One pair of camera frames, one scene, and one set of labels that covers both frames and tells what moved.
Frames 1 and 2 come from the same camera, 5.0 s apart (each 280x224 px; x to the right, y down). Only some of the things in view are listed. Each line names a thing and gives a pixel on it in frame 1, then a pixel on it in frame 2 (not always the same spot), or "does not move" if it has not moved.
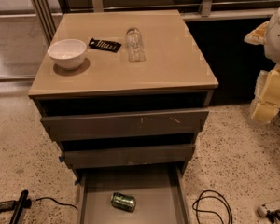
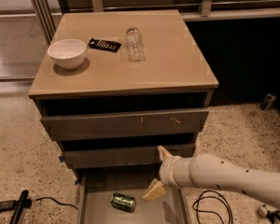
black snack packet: (108, 46) does not move
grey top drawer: (64, 128) does not move
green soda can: (123, 202) does not move
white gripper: (278, 41) to (167, 171)
